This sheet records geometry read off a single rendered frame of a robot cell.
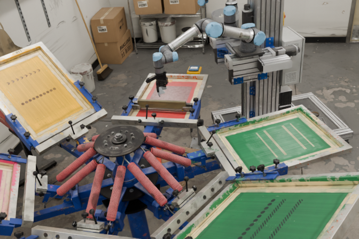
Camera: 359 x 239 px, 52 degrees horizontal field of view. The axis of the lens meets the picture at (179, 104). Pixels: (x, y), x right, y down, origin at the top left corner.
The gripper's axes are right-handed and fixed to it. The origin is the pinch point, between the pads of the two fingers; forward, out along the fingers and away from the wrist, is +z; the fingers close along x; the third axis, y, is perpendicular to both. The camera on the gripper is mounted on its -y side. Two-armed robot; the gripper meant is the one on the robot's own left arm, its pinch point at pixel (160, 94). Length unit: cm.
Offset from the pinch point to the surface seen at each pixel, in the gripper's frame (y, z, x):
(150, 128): 1.5, 8.5, -35.6
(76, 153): -51, 21, -57
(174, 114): 11.4, 16.9, -3.5
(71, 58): -199, 68, 202
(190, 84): 15, 17, 48
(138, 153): 1, 11, -63
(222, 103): 27, 112, 167
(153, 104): -6.7, 10.0, -1.2
